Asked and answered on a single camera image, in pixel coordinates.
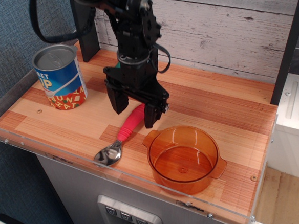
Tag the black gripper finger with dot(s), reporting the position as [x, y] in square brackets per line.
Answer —
[118, 99]
[152, 113]

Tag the silver dispenser button panel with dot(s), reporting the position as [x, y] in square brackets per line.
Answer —
[117, 212]

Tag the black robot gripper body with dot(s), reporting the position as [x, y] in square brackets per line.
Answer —
[137, 79]

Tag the white toy sink unit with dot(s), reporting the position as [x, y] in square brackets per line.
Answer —
[283, 154]

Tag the orange transparent plastic pot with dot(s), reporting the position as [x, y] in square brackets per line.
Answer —
[184, 158]

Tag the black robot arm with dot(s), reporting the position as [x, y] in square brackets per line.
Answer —
[136, 30]

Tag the grey toy fridge cabinet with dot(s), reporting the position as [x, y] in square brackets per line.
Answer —
[79, 190]

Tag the clear acrylic table guard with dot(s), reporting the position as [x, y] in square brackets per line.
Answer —
[235, 110]

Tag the blue soup can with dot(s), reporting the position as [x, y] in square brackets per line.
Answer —
[60, 75]

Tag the red handled metal spoon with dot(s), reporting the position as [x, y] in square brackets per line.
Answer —
[112, 154]

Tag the dark right frame post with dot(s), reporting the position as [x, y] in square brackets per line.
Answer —
[287, 59]

